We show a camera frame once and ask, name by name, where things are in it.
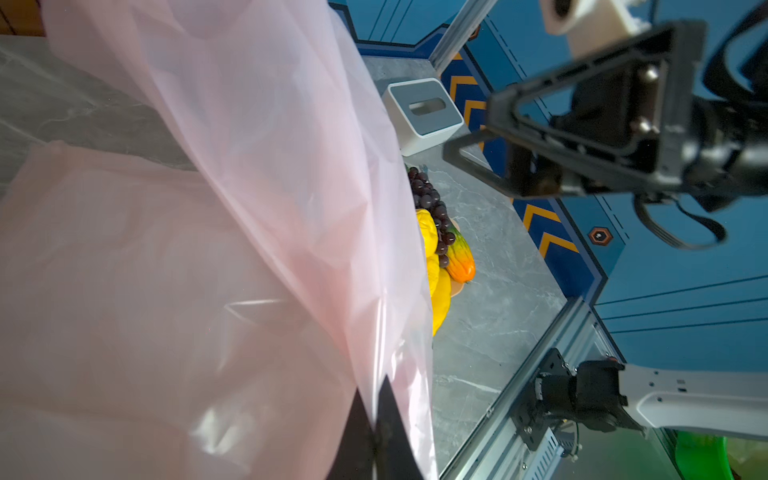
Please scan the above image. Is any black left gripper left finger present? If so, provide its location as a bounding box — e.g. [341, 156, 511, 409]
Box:
[326, 391, 375, 480]

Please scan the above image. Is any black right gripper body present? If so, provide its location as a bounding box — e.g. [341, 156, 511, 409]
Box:
[551, 17, 767, 211]

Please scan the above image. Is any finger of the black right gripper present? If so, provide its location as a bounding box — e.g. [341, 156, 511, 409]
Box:
[443, 129, 585, 198]
[486, 20, 707, 192]

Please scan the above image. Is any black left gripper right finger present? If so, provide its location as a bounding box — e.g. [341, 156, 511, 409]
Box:
[375, 377, 423, 480]

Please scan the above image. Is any dark purple grape bunch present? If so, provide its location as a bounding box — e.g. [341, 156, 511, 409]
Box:
[406, 166, 458, 269]

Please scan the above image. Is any pink plastic bag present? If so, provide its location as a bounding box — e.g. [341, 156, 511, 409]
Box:
[1, 1, 437, 479]

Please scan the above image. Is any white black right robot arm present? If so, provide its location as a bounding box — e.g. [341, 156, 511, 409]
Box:
[443, 20, 767, 447]

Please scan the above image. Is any orange green mango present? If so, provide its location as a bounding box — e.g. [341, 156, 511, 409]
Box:
[446, 226, 477, 284]

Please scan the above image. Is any white grey tissue box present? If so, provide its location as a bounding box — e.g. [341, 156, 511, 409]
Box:
[382, 78, 464, 157]

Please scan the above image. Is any yellow banana bunch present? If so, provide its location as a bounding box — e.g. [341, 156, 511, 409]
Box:
[416, 209, 452, 336]

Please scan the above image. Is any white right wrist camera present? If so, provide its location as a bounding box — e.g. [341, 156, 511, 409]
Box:
[539, 0, 651, 59]

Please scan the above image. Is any aluminium front rail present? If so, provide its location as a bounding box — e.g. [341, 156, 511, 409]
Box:
[440, 297, 623, 479]

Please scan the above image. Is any aluminium corner post right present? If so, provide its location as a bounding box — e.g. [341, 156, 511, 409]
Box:
[429, 0, 497, 76]

